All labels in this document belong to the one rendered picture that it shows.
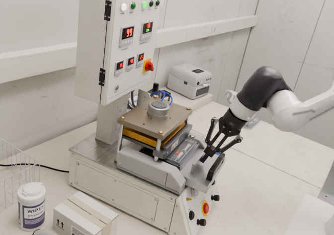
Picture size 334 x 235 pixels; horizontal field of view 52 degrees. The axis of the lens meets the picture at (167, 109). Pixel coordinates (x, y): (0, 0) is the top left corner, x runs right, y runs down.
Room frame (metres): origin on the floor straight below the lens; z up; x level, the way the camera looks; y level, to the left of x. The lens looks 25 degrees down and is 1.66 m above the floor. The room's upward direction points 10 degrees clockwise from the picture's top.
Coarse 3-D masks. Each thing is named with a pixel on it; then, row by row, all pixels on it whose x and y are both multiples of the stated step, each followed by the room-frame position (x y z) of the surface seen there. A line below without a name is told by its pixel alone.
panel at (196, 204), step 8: (184, 192) 0.95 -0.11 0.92; (200, 192) 1.05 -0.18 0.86; (208, 192) 1.11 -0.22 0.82; (216, 192) 1.17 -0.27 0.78; (184, 200) 0.94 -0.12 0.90; (192, 200) 0.98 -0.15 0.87; (200, 200) 1.04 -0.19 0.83; (208, 200) 1.09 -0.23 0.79; (184, 208) 0.92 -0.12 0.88; (192, 208) 0.97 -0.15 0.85; (200, 208) 1.02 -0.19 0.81; (200, 216) 1.00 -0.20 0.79; (192, 224) 0.93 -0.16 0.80; (192, 232) 0.92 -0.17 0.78
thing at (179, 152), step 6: (186, 138) 1.18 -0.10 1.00; (180, 144) 1.13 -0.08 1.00; (186, 144) 1.14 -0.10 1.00; (192, 144) 1.15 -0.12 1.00; (174, 150) 1.08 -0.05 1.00; (180, 150) 1.09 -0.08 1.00; (186, 150) 1.09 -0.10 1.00; (168, 156) 1.03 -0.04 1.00; (174, 156) 1.04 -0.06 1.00; (180, 156) 1.05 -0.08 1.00
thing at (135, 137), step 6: (180, 126) 1.17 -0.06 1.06; (126, 132) 1.07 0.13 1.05; (132, 132) 1.06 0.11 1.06; (138, 132) 1.07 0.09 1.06; (174, 132) 1.11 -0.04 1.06; (126, 138) 1.07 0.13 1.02; (132, 138) 1.06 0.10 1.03; (138, 138) 1.05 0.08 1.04; (144, 138) 1.04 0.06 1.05; (150, 138) 1.04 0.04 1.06; (156, 138) 1.05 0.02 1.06; (168, 138) 1.06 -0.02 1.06; (144, 144) 1.04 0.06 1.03; (150, 144) 1.03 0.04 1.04; (156, 144) 1.03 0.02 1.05; (162, 144) 1.02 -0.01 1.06
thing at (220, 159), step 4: (220, 156) 1.09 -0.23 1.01; (224, 156) 1.10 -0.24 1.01; (216, 160) 1.05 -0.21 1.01; (220, 160) 1.06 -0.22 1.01; (216, 164) 1.02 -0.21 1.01; (212, 168) 0.99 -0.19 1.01; (216, 168) 1.01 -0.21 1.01; (208, 172) 0.98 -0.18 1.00; (212, 172) 0.98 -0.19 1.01; (208, 176) 0.98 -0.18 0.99; (212, 176) 0.97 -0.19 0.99
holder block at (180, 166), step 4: (196, 144) 1.17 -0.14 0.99; (192, 148) 1.13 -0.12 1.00; (196, 148) 1.14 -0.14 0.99; (144, 152) 1.04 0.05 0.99; (192, 152) 1.10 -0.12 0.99; (152, 156) 1.03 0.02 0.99; (188, 156) 1.07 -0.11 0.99; (192, 156) 1.11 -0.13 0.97; (164, 160) 1.01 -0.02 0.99; (184, 160) 1.04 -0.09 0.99; (188, 160) 1.07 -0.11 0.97; (172, 164) 1.00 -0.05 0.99; (176, 164) 1.00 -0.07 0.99; (180, 164) 1.01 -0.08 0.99; (184, 164) 1.04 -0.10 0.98; (180, 168) 1.00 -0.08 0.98
